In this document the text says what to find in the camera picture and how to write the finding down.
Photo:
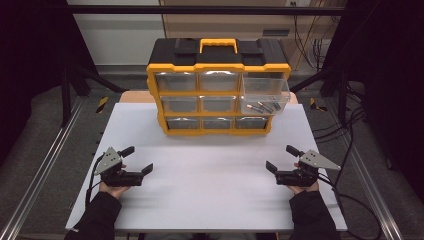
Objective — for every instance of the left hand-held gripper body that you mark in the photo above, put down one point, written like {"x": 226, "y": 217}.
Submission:
{"x": 120, "y": 178}

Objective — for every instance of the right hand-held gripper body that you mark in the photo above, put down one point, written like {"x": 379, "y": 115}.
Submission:
{"x": 298, "y": 178}

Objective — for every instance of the black copper battery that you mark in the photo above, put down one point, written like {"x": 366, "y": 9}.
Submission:
{"x": 254, "y": 108}
{"x": 265, "y": 107}
{"x": 276, "y": 104}

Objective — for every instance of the clear plastic drawer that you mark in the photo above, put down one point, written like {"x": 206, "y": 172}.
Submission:
{"x": 265, "y": 90}

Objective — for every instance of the yellow black organizer cabinet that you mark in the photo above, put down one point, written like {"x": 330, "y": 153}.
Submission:
{"x": 216, "y": 60}

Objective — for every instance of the person's right hand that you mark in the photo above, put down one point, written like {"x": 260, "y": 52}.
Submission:
{"x": 305, "y": 189}

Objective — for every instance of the person's left hand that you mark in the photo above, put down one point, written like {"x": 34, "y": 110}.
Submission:
{"x": 114, "y": 191}

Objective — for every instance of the yellow black hazard tape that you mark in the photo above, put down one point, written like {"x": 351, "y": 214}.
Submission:
{"x": 102, "y": 104}
{"x": 316, "y": 106}

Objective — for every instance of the small wooden table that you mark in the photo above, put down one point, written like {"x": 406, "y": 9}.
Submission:
{"x": 136, "y": 97}

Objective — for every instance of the group of clear drawers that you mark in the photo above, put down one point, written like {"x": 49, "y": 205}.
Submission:
{"x": 180, "y": 104}

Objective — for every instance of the black metal stand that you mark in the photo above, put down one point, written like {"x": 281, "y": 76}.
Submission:
{"x": 341, "y": 96}
{"x": 66, "y": 93}

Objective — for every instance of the black curtain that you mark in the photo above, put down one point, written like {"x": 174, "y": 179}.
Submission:
{"x": 393, "y": 83}
{"x": 30, "y": 66}

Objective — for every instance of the aluminium floor rail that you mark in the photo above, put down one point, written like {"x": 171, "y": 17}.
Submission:
{"x": 363, "y": 180}
{"x": 43, "y": 166}

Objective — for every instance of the black overhead frame bar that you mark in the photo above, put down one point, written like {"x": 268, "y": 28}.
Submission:
{"x": 200, "y": 10}

